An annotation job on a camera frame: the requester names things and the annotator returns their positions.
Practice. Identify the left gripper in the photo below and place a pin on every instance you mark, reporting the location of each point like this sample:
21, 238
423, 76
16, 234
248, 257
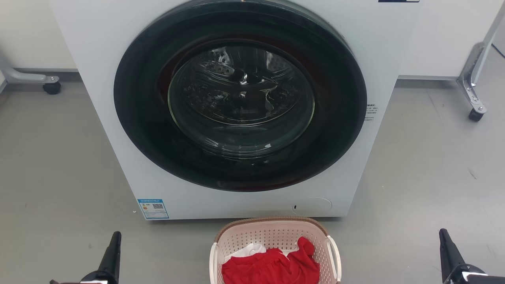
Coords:
96, 278

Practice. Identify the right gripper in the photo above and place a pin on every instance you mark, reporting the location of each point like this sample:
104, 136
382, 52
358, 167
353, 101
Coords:
473, 276

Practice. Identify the pink perforated laundry basket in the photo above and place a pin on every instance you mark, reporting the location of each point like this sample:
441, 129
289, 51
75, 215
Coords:
272, 234

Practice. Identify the blue energy label sticker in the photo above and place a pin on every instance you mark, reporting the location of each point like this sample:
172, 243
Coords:
153, 209

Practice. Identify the white garment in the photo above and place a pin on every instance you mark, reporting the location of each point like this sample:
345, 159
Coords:
248, 250

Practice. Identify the black caster wheel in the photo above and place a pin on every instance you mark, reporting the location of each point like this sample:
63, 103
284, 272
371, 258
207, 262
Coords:
476, 114
52, 87

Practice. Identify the black round washer door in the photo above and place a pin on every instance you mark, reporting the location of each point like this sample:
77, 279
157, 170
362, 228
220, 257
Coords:
142, 118

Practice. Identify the round white filter cover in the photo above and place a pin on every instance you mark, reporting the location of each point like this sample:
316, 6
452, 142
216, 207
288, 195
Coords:
313, 206

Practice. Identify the red garment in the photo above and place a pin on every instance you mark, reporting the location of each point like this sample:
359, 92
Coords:
272, 266

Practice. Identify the white front-load washing machine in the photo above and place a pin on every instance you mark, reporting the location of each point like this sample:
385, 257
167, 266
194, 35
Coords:
98, 59

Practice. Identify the grey metal frame leg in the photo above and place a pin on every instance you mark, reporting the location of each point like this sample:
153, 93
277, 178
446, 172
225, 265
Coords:
19, 75
475, 67

